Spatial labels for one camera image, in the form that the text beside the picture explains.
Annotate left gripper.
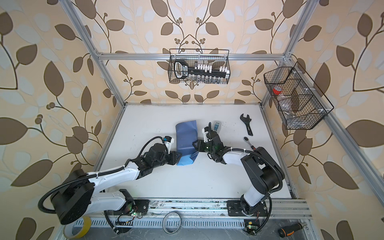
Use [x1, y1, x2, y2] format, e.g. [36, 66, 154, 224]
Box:
[152, 149, 184, 170]

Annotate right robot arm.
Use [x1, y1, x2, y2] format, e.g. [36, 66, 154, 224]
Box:
[193, 131, 285, 216]

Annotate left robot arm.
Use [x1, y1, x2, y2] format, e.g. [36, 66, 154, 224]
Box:
[38, 136, 182, 225]

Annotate black adjustable wrench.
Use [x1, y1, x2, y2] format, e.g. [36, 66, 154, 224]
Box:
[240, 114, 253, 136]

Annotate red capped plastic item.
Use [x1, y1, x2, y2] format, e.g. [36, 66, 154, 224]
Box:
[273, 86, 283, 96]

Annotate orange black screwdriver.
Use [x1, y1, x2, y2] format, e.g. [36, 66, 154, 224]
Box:
[277, 223, 307, 238]

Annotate yellow tape roll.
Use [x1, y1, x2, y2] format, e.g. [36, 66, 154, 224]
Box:
[63, 216, 92, 240]

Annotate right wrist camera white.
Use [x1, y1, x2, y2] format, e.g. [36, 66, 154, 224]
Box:
[202, 126, 212, 143]

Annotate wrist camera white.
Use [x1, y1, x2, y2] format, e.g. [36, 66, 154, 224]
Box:
[163, 136, 175, 153]
[202, 126, 212, 143]

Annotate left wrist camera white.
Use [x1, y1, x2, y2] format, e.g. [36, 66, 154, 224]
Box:
[163, 136, 175, 153]

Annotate red handled ratchet wrench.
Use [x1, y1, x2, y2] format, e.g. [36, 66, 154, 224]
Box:
[244, 137, 256, 150]

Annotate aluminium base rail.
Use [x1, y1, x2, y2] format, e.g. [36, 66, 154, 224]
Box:
[61, 197, 313, 229]

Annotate grey ring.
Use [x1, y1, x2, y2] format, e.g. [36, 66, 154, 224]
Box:
[161, 211, 183, 235]

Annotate black socket set rail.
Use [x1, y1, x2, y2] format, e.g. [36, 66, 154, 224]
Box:
[173, 60, 231, 79]

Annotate back wire basket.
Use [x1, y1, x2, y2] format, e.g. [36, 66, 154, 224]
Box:
[168, 48, 231, 85]

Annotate wire basket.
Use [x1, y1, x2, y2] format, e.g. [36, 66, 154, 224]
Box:
[168, 48, 231, 85]
[264, 62, 334, 130]

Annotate right wire basket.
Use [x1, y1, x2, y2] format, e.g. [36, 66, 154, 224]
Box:
[264, 62, 334, 130]

